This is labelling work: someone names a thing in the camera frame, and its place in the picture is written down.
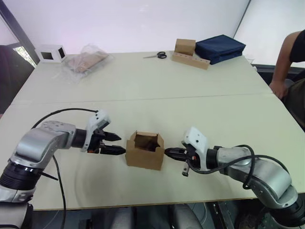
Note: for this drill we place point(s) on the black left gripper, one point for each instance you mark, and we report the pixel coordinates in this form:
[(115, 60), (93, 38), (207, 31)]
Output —
[(95, 140)]

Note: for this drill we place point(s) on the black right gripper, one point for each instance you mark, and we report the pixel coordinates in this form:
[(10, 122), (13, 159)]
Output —
[(190, 158)]

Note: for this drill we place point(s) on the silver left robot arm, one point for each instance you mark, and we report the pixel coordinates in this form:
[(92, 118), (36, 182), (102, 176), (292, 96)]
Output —
[(35, 145)]

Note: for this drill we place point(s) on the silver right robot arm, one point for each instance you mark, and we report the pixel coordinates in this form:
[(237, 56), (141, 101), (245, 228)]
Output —
[(269, 176)]

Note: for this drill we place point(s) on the bare person forearm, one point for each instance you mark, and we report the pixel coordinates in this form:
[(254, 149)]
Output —
[(283, 62)]

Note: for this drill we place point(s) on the small open cardboard box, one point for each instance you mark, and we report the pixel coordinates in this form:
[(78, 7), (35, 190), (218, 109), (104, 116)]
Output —
[(143, 158)]

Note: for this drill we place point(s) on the clear plastic bag of cardboard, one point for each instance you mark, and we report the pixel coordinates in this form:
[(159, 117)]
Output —
[(83, 62)]

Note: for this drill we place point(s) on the small closed cardboard box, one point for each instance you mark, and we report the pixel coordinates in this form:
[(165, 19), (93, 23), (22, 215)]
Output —
[(184, 46)]

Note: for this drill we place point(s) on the bare person hand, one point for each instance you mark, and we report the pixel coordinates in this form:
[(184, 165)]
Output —
[(278, 88)]

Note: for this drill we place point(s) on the dark rounded shape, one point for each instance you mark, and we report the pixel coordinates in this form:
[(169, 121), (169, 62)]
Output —
[(187, 215)]

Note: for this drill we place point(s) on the white cube with black windows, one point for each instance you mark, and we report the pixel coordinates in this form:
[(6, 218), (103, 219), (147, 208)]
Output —
[(48, 55)]

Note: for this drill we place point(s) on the navy blue fabric bag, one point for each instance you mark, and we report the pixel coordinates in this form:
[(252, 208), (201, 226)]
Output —
[(220, 48)]

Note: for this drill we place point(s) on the dark olive person trousers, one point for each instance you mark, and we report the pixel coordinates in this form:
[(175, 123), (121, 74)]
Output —
[(296, 102)]

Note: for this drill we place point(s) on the black person shirt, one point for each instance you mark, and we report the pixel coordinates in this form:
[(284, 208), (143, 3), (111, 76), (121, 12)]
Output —
[(299, 46)]

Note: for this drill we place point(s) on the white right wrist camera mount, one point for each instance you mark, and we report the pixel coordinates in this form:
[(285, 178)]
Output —
[(196, 139)]

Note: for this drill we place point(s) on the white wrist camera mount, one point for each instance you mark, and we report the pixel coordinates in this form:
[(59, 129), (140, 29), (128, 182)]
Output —
[(100, 118), (196, 139)]

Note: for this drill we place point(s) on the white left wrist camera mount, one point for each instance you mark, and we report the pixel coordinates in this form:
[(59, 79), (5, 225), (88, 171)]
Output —
[(100, 118)]

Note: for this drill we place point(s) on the black window frame post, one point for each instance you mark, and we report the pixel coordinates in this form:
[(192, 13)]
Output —
[(16, 26), (241, 17)]

